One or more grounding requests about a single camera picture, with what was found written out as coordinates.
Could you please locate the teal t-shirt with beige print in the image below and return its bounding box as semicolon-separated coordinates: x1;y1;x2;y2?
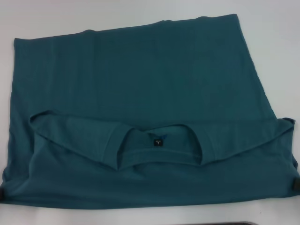
0;14;300;210

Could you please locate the dark robot torso part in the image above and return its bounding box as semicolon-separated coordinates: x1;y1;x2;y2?
208;221;258;225

